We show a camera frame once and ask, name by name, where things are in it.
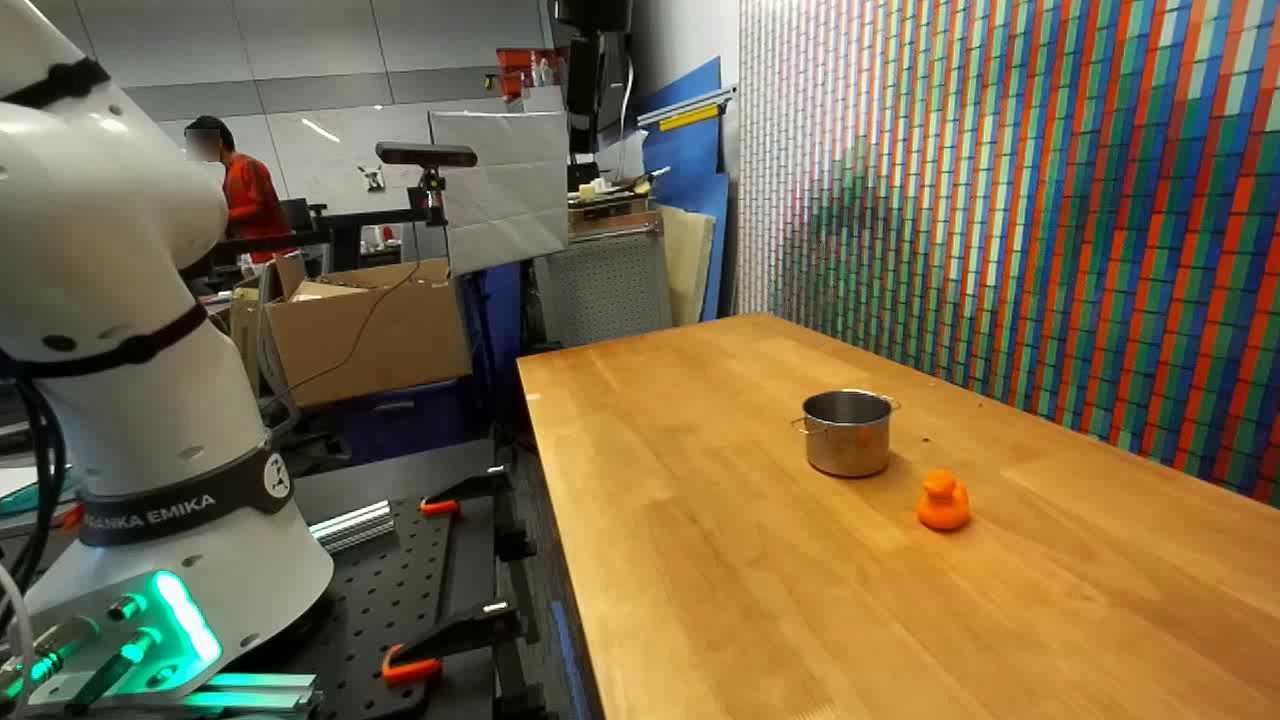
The orange rubber duck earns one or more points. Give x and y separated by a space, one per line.
947 507

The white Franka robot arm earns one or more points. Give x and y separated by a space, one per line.
105 214

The stainless steel cup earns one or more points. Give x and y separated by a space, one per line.
846 436

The blue panel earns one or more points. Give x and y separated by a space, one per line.
686 166

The white board panel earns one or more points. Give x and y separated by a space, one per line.
502 185

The brown cardboard box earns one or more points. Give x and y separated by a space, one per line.
363 335

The person in orange shirt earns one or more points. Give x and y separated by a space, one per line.
248 198

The black stereo camera on stand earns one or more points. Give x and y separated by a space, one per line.
426 158

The aluminium extrusion rail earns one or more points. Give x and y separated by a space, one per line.
247 694
352 524

